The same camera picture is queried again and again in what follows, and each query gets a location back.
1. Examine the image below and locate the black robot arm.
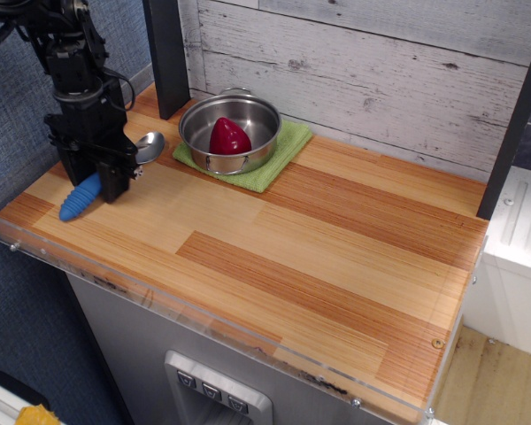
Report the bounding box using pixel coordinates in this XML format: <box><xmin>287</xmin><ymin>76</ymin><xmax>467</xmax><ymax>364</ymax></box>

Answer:
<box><xmin>0</xmin><ymin>1</ymin><xmax>141</xmax><ymax>204</ymax></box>

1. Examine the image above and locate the silver dispenser panel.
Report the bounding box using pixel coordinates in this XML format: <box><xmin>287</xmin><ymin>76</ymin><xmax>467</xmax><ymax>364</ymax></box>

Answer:
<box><xmin>165</xmin><ymin>350</ymin><xmax>273</xmax><ymax>425</ymax></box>

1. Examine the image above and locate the black right post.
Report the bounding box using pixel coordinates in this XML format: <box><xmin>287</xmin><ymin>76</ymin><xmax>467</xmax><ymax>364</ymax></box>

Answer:
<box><xmin>476</xmin><ymin>62</ymin><xmax>531</xmax><ymax>220</ymax></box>

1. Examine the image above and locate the white side cabinet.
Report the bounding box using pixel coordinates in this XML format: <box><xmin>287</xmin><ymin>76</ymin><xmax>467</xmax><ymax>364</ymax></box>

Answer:
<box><xmin>463</xmin><ymin>166</ymin><xmax>531</xmax><ymax>354</ymax></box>

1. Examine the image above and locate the grey toy fridge cabinet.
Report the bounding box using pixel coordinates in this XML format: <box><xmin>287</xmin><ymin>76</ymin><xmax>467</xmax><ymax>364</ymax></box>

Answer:
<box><xmin>68</xmin><ymin>275</ymin><xmax>384</xmax><ymax>424</ymax></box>

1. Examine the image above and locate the yellow tape object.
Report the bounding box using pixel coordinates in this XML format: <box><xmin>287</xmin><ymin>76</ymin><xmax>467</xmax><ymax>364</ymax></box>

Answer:
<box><xmin>14</xmin><ymin>405</ymin><xmax>62</xmax><ymax>425</ymax></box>

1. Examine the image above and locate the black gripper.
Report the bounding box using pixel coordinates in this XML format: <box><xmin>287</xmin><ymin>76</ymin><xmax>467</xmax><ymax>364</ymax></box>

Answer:
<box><xmin>44</xmin><ymin>79</ymin><xmax>138</xmax><ymax>204</ymax></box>

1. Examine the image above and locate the black post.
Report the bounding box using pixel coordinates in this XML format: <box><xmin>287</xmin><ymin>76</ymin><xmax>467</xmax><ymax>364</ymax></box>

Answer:
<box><xmin>476</xmin><ymin>62</ymin><xmax>531</xmax><ymax>220</ymax></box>
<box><xmin>142</xmin><ymin>0</ymin><xmax>191</xmax><ymax>120</ymax></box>

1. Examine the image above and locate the blue handled metal spoon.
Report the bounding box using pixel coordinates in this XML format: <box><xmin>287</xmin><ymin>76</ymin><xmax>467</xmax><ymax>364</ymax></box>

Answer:
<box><xmin>58</xmin><ymin>131</ymin><xmax>165</xmax><ymax>221</ymax></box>

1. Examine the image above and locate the steel pot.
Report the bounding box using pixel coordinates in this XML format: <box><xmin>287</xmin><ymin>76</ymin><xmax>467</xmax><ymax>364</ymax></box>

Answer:
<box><xmin>179</xmin><ymin>89</ymin><xmax>282</xmax><ymax>175</ymax></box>

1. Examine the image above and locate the black cable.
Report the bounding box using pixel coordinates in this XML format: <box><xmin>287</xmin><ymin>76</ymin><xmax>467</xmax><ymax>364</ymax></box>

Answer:
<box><xmin>104</xmin><ymin>66</ymin><xmax>136</xmax><ymax>112</ymax></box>

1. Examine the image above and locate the black left post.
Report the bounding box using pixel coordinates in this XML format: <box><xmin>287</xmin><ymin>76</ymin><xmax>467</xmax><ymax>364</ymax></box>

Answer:
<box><xmin>142</xmin><ymin>0</ymin><xmax>191</xmax><ymax>120</ymax></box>

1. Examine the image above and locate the clear acrylic guard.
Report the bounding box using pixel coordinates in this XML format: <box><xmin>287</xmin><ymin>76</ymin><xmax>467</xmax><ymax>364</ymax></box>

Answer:
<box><xmin>0</xmin><ymin>64</ymin><xmax>490</xmax><ymax>425</ymax></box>

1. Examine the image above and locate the green cloth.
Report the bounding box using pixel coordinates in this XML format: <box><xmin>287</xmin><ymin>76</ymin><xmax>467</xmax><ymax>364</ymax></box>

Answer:
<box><xmin>173</xmin><ymin>120</ymin><xmax>312</xmax><ymax>193</ymax></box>

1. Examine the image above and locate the red pepper toy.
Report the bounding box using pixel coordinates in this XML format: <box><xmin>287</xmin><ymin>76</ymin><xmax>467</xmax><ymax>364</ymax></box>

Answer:
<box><xmin>209</xmin><ymin>117</ymin><xmax>251</xmax><ymax>155</ymax></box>

